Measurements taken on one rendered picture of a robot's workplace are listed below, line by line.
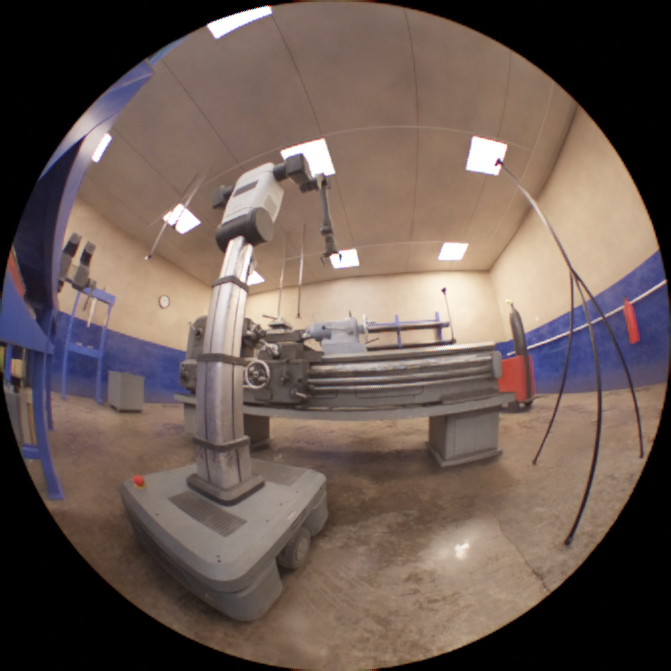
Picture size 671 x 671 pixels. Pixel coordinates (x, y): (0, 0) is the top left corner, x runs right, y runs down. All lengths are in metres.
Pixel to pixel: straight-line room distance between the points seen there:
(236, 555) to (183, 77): 3.50
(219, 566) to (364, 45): 3.24
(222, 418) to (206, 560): 0.38
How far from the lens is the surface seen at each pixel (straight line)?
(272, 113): 2.91
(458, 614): 0.70
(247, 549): 0.51
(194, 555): 0.51
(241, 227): 0.82
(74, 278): 1.11
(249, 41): 2.94
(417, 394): 1.43
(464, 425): 1.51
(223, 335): 0.63
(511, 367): 3.26
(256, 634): 0.67
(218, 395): 0.60
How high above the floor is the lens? 0.61
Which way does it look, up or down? 14 degrees up
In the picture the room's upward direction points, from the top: 1 degrees counter-clockwise
